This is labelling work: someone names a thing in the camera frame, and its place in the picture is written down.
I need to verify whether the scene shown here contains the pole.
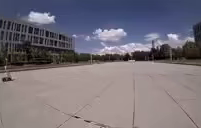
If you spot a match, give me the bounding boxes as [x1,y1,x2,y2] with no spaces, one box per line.
[89,52,93,65]

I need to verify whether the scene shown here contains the distant buildings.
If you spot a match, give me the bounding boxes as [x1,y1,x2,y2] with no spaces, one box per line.
[131,39,201,62]

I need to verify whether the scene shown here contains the large pale office building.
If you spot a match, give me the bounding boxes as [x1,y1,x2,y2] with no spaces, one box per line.
[0,14,76,64]

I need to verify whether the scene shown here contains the grey concrete paved plaza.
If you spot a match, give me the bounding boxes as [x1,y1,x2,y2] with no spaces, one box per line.
[0,60,201,128]

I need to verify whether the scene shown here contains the row of trees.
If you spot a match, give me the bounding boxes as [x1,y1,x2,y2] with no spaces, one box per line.
[0,41,132,67]

